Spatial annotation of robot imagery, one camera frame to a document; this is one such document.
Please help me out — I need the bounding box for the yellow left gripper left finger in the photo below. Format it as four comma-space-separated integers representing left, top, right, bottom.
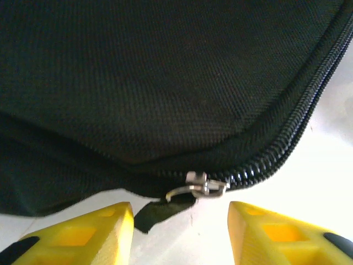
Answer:
8, 201, 135, 265

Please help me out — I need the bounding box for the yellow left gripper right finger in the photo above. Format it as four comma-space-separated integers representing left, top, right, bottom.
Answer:
228, 200, 353, 265

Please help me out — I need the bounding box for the black student backpack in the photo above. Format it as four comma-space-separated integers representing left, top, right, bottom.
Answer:
0, 0, 353, 235

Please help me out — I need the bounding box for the silver zipper slider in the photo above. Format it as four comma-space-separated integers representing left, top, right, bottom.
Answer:
165, 171, 231, 200

